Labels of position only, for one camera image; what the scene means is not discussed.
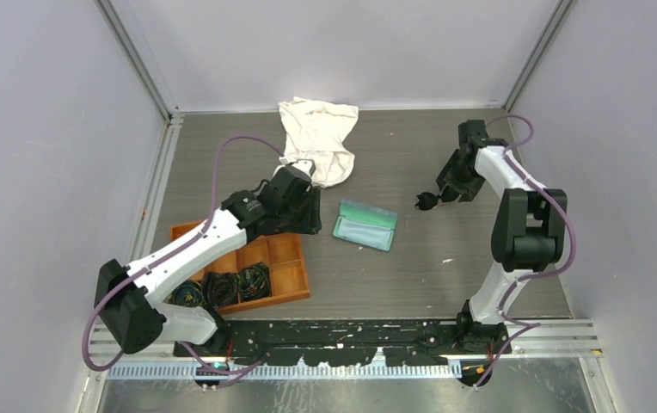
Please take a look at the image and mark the black sunglasses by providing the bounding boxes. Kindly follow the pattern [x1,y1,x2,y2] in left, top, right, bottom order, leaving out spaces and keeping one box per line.
[414,192,457,211]

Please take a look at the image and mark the light blue cleaning cloth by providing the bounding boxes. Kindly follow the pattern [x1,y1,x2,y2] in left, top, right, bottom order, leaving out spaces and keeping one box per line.
[337,219,393,251]

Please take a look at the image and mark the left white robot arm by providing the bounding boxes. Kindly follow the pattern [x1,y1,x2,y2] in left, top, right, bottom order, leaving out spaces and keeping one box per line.
[95,159,321,356]

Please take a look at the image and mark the slotted aluminium front rail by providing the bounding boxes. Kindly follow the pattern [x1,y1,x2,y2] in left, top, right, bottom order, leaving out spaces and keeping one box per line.
[107,360,462,380]

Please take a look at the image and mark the orange wooden divider tray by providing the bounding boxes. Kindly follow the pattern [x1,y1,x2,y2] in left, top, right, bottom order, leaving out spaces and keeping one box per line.
[189,233,310,315]

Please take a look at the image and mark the dark rolled item left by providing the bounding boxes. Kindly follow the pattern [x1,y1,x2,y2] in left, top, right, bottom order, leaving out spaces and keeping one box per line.
[169,280,203,308]

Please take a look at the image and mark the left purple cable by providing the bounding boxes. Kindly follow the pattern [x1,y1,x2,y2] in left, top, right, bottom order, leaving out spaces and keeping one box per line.
[81,135,286,390]

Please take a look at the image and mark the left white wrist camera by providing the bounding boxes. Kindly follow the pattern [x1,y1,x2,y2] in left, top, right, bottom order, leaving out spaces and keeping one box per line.
[291,159,316,177]

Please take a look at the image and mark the dark rolled item middle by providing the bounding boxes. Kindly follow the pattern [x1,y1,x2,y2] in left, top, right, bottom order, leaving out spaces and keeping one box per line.
[201,271,240,308]

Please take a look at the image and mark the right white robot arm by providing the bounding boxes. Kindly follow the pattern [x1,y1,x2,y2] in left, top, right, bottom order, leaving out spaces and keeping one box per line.
[436,120,568,354]

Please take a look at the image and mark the white cloth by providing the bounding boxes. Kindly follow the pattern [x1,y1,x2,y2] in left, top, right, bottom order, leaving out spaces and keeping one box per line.
[278,96,359,188]

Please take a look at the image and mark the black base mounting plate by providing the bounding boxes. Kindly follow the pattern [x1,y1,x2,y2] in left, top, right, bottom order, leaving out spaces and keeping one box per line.
[192,318,511,367]

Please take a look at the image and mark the grey-blue glasses case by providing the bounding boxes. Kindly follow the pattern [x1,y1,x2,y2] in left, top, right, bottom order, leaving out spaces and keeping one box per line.
[332,199,398,252]

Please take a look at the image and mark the dark rolled item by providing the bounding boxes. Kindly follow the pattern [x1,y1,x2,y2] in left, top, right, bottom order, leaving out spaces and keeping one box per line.
[236,262,272,302]
[201,271,240,308]
[169,280,203,308]

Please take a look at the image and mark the dark rolled item right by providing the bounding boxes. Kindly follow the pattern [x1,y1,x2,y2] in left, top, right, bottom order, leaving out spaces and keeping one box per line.
[236,262,272,302]

